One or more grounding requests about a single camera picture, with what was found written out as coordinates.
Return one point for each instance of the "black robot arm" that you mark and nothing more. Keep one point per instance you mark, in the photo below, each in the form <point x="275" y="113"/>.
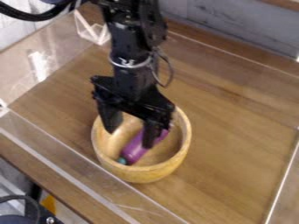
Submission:
<point x="137" y="31"/>

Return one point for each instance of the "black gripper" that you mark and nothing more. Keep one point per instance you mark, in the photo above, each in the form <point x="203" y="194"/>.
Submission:
<point x="149" y="106"/>

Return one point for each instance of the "black clamp with screw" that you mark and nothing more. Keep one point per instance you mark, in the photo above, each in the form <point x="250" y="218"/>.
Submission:
<point x="35" y="211"/>

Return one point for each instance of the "clear acrylic tray wall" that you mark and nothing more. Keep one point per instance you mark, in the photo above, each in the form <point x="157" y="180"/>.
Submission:
<point x="236" y="91"/>

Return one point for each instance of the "purple toy eggplant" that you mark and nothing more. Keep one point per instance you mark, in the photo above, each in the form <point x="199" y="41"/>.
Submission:
<point x="132" y="151"/>

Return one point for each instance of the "brown wooden bowl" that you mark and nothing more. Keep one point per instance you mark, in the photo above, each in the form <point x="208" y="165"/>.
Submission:
<point x="160" y="161"/>

